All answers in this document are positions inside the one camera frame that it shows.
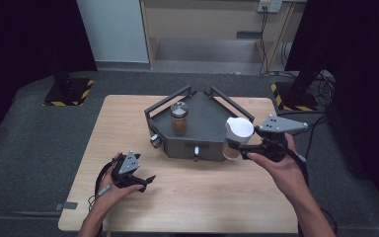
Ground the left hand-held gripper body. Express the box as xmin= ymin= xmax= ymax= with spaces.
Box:
xmin=111 ymin=150 xmax=147 ymax=191

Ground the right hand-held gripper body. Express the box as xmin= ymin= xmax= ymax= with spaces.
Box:
xmin=255 ymin=114 xmax=309 ymax=163

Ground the glass jar with white lid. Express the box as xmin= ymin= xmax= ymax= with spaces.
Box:
xmin=222 ymin=117 xmax=256 ymax=161

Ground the dark grey metal rack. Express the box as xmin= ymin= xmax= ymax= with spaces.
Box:
xmin=143 ymin=84 xmax=256 ymax=163

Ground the glass jar with silver lid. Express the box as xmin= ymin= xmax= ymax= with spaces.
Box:
xmin=170 ymin=101 xmax=190 ymax=136

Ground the person's left hand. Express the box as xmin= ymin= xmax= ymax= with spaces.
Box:
xmin=90 ymin=151 xmax=146 ymax=214

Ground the person's right hand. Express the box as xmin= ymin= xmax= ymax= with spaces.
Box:
xmin=246 ymin=132 xmax=308 ymax=199

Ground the black stand with striped base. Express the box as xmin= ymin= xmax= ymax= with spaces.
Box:
xmin=42 ymin=0 xmax=96 ymax=108
xmin=269 ymin=65 xmax=327 ymax=113

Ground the grey tape strip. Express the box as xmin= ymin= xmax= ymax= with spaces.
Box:
xmin=53 ymin=201 xmax=79 ymax=211

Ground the dark curtain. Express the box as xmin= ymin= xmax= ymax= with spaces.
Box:
xmin=284 ymin=0 xmax=379 ymax=206
xmin=0 ymin=0 xmax=99 ymax=153

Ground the left hand-held gripper cable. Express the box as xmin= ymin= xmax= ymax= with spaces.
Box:
xmin=88 ymin=160 xmax=119 ymax=212

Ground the bundle of black cables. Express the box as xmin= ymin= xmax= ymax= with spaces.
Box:
xmin=310 ymin=69 xmax=338 ymax=112

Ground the black cable from wall socket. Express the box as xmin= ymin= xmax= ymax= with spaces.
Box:
xmin=259 ymin=9 xmax=271 ymax=75

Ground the white wall socket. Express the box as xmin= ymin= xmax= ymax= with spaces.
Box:
xmin=257 ymin=0 xmax=283 ymax=14

